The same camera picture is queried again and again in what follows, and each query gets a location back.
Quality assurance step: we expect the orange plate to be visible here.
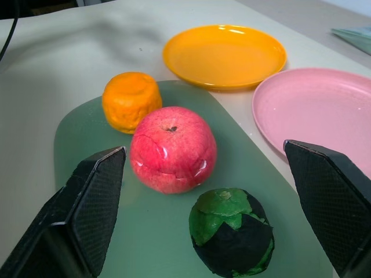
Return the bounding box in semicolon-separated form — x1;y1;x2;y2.
162;24;288;90

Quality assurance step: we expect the pale green folded cloth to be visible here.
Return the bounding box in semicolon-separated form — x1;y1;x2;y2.
331;25;371;56

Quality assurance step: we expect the red apple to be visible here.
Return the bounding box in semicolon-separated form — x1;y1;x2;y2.
129;106;218;195

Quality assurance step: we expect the green mat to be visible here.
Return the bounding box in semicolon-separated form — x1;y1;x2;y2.
54;80;337;278

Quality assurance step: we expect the pink plate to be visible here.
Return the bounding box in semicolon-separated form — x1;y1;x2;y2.
252;68;371;178

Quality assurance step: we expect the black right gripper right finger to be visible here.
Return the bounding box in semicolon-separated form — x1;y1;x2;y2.
283;139;371;278

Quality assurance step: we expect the black cable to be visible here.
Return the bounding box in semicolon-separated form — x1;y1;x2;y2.
0;0;20;63

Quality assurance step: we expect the green fruit with black tape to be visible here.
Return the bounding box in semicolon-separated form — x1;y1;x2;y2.
188;188;275;278

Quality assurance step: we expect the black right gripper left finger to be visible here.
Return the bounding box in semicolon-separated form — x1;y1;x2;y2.
0;146;127;278

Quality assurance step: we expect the orange fruit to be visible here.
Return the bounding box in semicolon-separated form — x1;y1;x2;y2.
101;71;163;135

